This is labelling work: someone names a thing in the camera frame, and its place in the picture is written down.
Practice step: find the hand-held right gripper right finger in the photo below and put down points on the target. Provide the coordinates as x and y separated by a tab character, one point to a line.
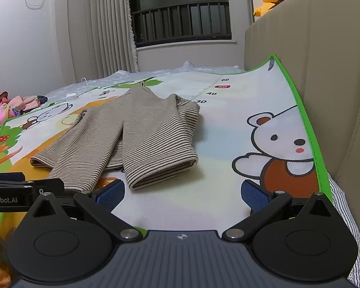
255	196

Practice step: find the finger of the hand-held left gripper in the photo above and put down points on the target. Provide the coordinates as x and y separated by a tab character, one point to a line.
49	185

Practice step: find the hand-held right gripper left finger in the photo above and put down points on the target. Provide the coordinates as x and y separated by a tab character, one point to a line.
109	195

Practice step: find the striped beige pants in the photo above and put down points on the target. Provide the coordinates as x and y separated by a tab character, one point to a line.
144	126

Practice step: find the pile of colourful clothes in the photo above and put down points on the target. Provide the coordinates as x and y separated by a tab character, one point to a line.
15	105

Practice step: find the cartoon animal play mat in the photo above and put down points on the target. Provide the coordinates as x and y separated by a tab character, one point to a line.
216	144

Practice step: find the beige pleated curtain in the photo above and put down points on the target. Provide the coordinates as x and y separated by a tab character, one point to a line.
108	24

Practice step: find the dark window with railing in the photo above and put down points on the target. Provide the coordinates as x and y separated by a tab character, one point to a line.
180	15

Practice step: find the yellow plush toy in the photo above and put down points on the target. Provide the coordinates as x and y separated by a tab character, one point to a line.
270	1

